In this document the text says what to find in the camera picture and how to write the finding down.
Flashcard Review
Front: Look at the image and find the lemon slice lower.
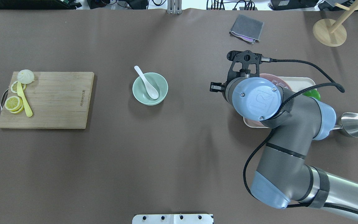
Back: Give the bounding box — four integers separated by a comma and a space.
4, 96, 24, 114

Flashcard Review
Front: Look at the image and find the wooden cutting board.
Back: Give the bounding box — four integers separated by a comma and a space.
0, 72, 95, 129

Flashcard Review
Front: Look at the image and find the yellow plastic knife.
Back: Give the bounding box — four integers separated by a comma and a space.
16, 81, 33, 117

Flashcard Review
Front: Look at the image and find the pink bowl with ice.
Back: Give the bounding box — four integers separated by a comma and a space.
243, 73, 292, 128

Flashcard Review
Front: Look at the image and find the lemon slice upper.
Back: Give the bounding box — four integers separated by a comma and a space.
10, 81, 27, 94

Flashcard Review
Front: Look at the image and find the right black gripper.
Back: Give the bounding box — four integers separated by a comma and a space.
210, 50, 263, 93

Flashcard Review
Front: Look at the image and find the green lime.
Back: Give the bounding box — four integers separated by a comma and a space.
302, 89, 321, 101

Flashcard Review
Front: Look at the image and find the cream serving tray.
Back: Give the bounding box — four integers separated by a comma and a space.
243, 77, 324, 129

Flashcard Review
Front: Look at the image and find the white ceramic spoon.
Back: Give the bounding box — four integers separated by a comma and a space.
134, 65, 159, 100

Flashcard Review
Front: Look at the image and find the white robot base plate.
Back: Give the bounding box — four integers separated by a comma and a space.
132, 213, 214, 224

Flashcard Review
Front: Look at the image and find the aluminium frame post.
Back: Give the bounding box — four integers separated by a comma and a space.
167, 0, 183, 14

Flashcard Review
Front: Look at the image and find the wooden mug tree stand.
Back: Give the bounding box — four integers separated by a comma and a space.
312, 0, 358, 47

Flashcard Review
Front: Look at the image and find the grey folded cloth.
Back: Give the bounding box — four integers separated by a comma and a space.
229, 15, 264, 44

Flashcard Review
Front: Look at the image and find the steel ice scoop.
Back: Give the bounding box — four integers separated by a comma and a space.
333, 112, 358, 138

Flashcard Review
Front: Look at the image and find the mint green bowl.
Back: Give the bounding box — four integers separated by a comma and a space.
132, 72, 168, 106

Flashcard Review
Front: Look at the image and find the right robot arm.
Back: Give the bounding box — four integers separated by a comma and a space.
210, 50, 358, 221

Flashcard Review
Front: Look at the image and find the lemon slice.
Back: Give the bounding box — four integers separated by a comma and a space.
4, 96, 24, 114
10, 81, 27, 94

